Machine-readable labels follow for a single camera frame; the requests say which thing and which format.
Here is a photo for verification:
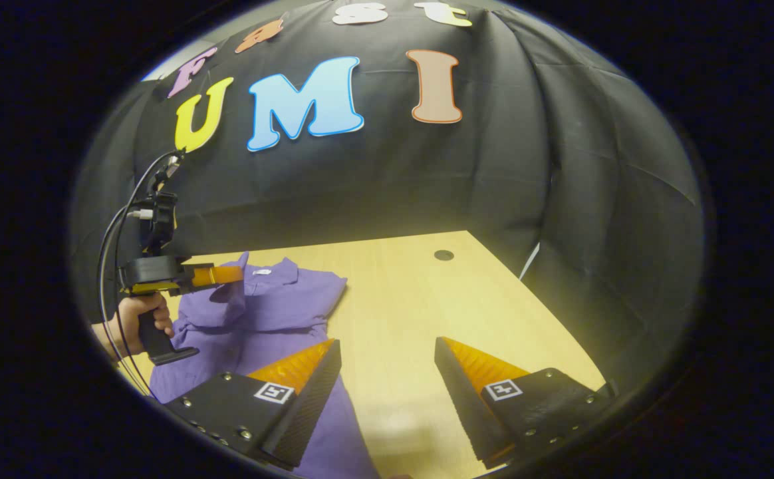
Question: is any purple collared shirt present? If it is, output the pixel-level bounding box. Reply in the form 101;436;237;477
150;251;381;479

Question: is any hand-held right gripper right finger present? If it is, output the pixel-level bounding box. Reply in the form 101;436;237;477
434;336;617;469

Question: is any black backdrop cloth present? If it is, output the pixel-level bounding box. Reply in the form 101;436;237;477
71;0;706;393

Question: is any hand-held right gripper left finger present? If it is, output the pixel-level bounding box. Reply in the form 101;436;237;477
164;338;342;470

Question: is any black cable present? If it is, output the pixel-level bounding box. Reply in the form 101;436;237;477
98;150;182;400

